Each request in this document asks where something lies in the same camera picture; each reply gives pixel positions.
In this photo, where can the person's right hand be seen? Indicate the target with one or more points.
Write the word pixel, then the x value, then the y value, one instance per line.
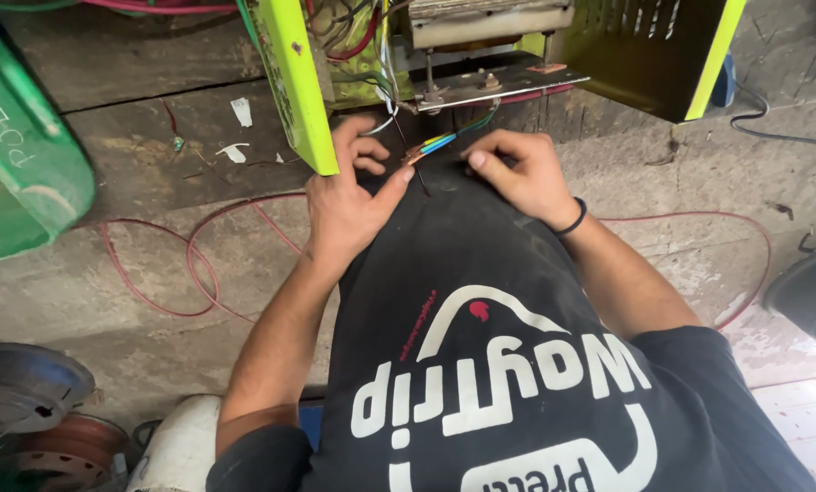
pixel 531 177

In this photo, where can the person's left hand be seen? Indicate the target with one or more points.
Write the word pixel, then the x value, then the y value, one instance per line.
pixel 336 205

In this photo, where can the black wristband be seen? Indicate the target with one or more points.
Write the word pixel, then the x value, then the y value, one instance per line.
pixel 574 217

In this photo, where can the rusty metal mounting plate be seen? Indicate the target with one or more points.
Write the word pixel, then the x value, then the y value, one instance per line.
pixel 503 83

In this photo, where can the white paper scrap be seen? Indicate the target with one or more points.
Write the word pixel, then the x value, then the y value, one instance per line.
pixel 233 152
pixel 242 111

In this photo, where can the neon yellow metal machine casing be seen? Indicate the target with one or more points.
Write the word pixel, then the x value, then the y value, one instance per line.
pixel 298 82

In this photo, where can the black printed T-shirt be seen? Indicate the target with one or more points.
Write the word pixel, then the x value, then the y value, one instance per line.
pixel 490 328

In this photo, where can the grey transformer block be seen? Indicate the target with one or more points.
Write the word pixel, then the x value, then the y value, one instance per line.
pixel 490 20

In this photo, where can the blue object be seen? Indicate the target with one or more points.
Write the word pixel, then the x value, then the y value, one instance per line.
pixel 723 85

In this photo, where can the blue seat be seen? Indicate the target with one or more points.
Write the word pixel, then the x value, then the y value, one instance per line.
pixel 311 427

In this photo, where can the white cylinder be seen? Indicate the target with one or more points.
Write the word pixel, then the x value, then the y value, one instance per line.
pixel 179 447

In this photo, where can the dark grey round wheel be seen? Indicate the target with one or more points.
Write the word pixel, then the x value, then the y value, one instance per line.
pixel 814 294

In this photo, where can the green plastic container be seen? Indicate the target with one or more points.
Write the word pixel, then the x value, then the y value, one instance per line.
pixel 18 150

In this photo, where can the grey metal disc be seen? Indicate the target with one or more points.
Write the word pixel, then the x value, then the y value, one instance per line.
pixel 25 382

